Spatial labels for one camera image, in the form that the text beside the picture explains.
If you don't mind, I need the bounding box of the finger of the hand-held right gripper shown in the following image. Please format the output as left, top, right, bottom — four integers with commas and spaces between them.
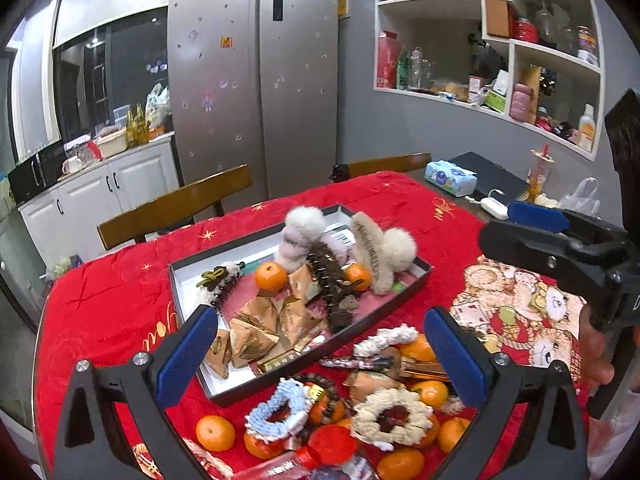
477, 221, 631, 293
507, 201, 628, 243

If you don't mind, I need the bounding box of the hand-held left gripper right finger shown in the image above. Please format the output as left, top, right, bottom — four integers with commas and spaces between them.
424, 305, 587, 480

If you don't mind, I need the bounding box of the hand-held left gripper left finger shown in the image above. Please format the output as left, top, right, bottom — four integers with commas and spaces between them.
54, 304, 218, 480

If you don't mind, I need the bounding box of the pile of tangerines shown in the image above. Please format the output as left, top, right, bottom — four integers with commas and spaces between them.
195, 332, 473, 480

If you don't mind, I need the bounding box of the dark shallow box tray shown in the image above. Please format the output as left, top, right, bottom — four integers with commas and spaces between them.
167, 204, 433, 407

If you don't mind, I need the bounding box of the heap of kraft pyramid packets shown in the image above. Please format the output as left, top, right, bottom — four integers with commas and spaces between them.
202, 265, 331, 381

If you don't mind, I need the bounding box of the long brown fluffy hair clip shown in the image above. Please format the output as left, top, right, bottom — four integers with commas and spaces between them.
307, 240, 366, 333

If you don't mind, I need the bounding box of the dark wooden desktop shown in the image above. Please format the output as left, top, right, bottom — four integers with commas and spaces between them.
410, 167, 531, 222

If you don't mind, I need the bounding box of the person's right hand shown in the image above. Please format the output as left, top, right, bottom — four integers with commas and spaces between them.
579, 304, 620, 389

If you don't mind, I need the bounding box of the drink cup with red straw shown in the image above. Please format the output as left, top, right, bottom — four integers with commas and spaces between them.
527, 144, 556, 196

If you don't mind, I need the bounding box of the black notebook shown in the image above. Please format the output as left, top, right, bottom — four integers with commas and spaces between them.
447, 151, 531, 203

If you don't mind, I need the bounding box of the white lotion bottle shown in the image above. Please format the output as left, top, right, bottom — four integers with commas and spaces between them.
577, 104, 597, 152

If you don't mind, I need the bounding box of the white lace scrunchie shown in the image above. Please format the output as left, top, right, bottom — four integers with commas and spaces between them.
355, 325, 418, 358

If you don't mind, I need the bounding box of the black and green hair clip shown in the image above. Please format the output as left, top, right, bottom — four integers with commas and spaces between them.
201, 260, 246, 306

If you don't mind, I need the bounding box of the kraft paper snack packet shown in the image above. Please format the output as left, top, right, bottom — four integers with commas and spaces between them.
347, 372, 403, 403

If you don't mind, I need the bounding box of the red printed blanket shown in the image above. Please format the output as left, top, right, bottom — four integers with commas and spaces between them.
32, 170, 601, 480

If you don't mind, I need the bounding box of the cream knitted scrunchie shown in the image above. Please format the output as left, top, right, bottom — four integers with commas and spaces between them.
350, 389, 441, 451

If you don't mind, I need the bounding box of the blue wet wipes pack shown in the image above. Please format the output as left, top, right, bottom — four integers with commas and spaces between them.
424, 160, 478, 197

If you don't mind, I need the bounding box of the blue and white scrunchie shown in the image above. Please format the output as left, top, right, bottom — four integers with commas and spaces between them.
245, 377, 313, 443

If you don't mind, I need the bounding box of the patterned slim hair clip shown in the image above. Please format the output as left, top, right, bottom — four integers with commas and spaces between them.
320, 355, 396, 371

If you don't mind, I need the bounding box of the gold foil candy bar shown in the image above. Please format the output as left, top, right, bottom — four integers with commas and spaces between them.
257, 347, 306, 376

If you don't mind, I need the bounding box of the pink flask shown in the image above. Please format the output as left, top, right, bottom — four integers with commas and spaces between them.
510, 82, 535, 122

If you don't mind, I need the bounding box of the orange tangerine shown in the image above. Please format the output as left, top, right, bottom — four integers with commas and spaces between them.
344, 263, 373, 292
255, 261, 288, 292

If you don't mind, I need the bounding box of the white fluffy hair claw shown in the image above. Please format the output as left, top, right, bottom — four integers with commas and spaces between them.
350, 212, 418, 295

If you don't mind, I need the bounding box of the pink transparent packet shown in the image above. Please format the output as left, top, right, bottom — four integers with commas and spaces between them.
240, 452, 321, 480

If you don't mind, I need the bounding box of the colourful printed jar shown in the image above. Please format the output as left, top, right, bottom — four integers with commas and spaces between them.
577, 25, 599, 63

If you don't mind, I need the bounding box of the red hair accessory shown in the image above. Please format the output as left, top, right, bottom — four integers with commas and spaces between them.
307, 425, 358, 466

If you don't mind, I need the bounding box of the bagged yellow bread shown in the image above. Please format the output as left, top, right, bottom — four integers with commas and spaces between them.
432, 80, 468, 101

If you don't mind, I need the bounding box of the wooden chair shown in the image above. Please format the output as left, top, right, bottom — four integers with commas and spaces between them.
97, 164, 252, 251
330, 152, 432, 181

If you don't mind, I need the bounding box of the iridescent foil packet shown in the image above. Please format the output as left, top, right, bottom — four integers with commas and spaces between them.
310, 462, 381, 480

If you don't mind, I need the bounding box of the pink fluffy scrunchie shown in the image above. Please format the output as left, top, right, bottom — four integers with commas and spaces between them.
275, 206, 353, 271

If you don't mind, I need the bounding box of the clear glass jar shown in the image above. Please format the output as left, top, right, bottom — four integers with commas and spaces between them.
535, 2, 576, 53

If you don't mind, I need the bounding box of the white kitchen cabinet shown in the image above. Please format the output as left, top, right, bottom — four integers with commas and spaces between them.
17, 132, 181, 261

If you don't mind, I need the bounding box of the red tin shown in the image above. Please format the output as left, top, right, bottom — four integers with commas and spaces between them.
515, 18, 540, 43

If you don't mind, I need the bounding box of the brown cardboard box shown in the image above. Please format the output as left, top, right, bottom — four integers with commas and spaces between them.
484, 0, 516, 38

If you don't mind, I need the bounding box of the tall red gift box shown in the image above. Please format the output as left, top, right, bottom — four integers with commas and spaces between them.
377, 31, 400, 90

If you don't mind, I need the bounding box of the beige plastic basin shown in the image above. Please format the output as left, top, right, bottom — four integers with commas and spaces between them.
97, 130, 128, 158

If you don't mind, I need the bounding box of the black microwave oven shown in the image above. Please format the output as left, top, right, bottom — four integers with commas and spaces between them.
7, 140, 68, 206

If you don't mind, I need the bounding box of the white printed plastic bag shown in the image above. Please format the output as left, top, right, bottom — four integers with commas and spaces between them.
145, 82, 173, 128

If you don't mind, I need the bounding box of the silver double-door refrigerator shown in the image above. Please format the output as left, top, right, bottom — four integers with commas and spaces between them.
167, 0, 341, 201

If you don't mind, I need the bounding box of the dark kitchen window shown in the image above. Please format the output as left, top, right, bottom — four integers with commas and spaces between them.
52, 7, 171, 143

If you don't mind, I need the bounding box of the white charger with cable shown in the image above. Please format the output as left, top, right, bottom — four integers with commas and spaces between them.
465, 189, 508, 220

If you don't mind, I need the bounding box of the brown beaded bracelet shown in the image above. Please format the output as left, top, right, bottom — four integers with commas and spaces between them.
295, 375, 346, 426

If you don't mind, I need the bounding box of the white wall shelf unit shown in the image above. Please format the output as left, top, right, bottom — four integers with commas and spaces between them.
372, 0, 608, 161

